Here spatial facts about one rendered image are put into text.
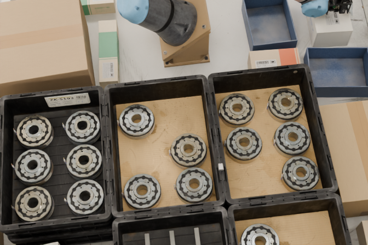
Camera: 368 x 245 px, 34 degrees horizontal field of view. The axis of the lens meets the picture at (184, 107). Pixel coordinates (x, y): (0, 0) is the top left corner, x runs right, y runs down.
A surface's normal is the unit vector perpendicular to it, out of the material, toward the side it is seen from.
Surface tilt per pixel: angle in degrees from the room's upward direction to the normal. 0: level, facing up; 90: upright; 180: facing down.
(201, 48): 90
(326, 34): 90
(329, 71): 0
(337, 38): 90
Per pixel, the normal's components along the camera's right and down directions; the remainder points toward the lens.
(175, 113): -0.02, -0.46
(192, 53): 0.13, 0.88
